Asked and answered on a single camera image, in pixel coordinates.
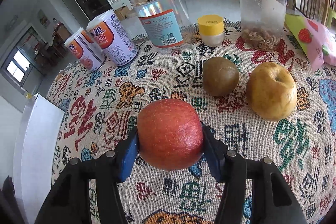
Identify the clear jar black lid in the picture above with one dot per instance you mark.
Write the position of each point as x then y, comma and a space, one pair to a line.
262, 23

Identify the white board panel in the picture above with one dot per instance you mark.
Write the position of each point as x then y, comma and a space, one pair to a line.
34, 154

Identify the clear jar gold lid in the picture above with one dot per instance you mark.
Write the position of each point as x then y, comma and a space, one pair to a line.
166, 23

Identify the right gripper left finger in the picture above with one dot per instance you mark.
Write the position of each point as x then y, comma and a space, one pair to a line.
68, 199

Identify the red apple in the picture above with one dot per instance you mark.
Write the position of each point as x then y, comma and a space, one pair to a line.
170, 134

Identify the right purple orange can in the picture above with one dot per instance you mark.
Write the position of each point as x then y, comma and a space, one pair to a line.
107, 31

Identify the pink fruit snack bag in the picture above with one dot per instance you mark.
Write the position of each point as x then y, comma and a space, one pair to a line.
314, 38

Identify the left purple orange can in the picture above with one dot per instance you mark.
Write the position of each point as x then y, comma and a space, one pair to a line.
85, 50

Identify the small yellow lid jar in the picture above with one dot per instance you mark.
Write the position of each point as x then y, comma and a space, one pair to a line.
211, 30

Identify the yellow pear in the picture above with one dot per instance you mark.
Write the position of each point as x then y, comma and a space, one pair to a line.
271, 91

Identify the brown green kiwi fruit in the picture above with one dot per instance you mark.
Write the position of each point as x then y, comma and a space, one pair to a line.
220, 76

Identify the purple orange can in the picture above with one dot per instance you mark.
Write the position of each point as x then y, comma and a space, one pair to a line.
107, 31
85, 50

